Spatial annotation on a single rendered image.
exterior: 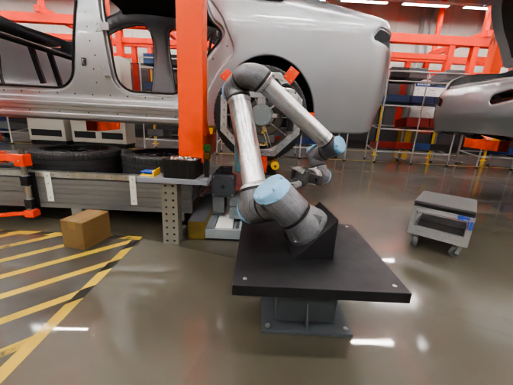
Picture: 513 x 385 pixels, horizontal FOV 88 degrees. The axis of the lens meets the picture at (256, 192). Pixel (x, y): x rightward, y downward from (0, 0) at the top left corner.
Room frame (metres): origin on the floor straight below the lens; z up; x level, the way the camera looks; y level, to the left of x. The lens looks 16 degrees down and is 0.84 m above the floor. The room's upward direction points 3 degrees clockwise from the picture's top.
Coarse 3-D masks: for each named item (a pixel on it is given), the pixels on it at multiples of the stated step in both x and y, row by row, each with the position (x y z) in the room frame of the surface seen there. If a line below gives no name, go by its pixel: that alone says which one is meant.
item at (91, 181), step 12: (0, 168) 1.86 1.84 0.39; (12, 168) 1.88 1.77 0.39; (0, 180) 1.84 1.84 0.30; (12, 180) 1.84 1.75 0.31; (48, 180) 1.84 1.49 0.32; (60, 180) 1.85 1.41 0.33; (72, 180) 1.85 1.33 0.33; (84, 180) 1.85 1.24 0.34; (96, 180) 1.87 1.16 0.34; (108, 180) 1.89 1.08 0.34; (132, 180) 1.86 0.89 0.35; (48, 192) 1.84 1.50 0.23; (132, 192) 1.86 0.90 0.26; (132, 204) 1.86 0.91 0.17
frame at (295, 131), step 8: (272, 72) 1.87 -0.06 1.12; (280, 80) 1.87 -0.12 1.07; (224, 104) 1.86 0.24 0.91; (224, 112) 1.86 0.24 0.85; (224, 120) 1.86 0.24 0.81; (224, 128) 1.85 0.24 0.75; (296, 128) 1.87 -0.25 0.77; (232, 136) 1.86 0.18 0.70; (288, 136) 1.88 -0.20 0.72; (296, 136) 1.87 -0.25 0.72; (280, 144) 1.87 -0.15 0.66; (264, 152) 1.86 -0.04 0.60; (272, 152) 1.86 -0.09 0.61
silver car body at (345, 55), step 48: (96, 0) 2.34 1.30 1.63; (144, 0) 3.48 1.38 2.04; (240, 0) 2.34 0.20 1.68; (288, 0) 2.36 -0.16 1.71; (0, 48) 2.66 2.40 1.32; (48, 48) 2.99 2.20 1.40; (96, 48) 2.32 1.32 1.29; (240, 48) 2.32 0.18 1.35; (288, 48) 2.33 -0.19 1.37; (336, 48) 2.34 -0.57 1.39; (384, 48) 2.37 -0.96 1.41; (0, 96) 2.28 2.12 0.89; (48, 96) 2.29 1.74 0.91; (96, 96) 2.32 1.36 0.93; (144, 96) 2.32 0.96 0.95; (336, 96) 2.34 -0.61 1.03
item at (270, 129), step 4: (268, 100) 2.43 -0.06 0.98; (252, 104) 2.43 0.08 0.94; (268, 104) 2.43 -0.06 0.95; (272, 104) 2.43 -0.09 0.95; (272, 108) 2.43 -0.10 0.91; (276, 108) 2.43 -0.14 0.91; (272, 112) 2.38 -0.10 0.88; (276, 112) 2.43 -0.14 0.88; (280, 112) 2.43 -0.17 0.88; (272, 120) 2.39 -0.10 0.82; (276, 120) 2.43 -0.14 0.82; (280, 120) 2.43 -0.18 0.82; (268, 124) 2.39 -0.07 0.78; (276, 124) 2.43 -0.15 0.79; (280, 124) 2.43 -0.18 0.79; (260, 128) 2.43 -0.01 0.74; (268, 128) 2.43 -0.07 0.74; (272, 128) 2.43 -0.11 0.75; (256, 132) 2.43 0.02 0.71; (260, 132) 2.43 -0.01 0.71; (268, 132) 2.43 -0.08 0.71; (272, 132) 2.43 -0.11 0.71
